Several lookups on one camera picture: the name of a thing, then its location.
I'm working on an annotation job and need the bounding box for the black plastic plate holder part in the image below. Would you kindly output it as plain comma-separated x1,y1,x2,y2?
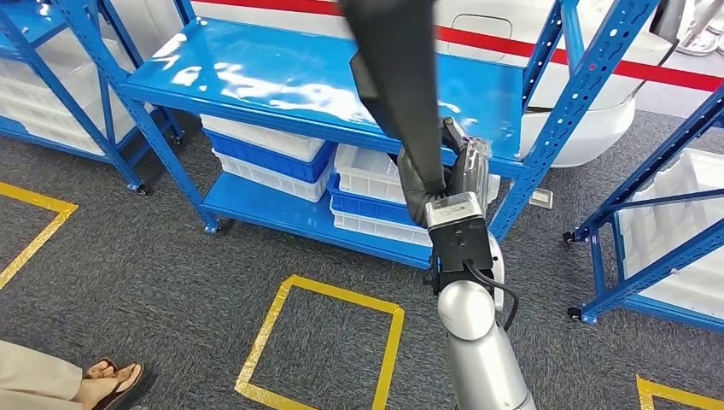
339,0,448,196

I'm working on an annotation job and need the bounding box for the blue metal shelf rack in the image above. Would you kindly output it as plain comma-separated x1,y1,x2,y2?
0,0,188,196
563,85,724,335
50,0,663,272

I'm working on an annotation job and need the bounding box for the yellow floor tape square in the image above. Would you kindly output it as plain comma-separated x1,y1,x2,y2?
234,274,406,410

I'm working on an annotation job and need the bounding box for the silver floor socket plate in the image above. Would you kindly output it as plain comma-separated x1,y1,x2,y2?
528,187,554,210

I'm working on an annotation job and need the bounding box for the white car body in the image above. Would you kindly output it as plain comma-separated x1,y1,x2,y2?
110,0,688,169

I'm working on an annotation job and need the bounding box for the flat dark sandal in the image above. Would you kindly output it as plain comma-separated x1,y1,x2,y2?
90,363,146,410

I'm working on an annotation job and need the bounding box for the person's foot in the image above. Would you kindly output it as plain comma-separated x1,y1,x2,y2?
76,365,137,407
83,356,120,381

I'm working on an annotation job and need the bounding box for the red barrier belt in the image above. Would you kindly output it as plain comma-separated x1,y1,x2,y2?
195,0,724,93

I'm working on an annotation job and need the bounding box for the person's leg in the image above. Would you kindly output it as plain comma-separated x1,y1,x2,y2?
0,339,85,404

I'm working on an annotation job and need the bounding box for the silver metal stand base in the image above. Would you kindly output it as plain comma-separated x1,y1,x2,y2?
675,0,724,58

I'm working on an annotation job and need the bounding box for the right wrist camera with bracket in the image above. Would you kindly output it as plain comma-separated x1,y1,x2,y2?
423,192,496,296

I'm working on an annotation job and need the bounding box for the black camera cable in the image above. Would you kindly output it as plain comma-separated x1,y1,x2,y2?
464,261,520,332

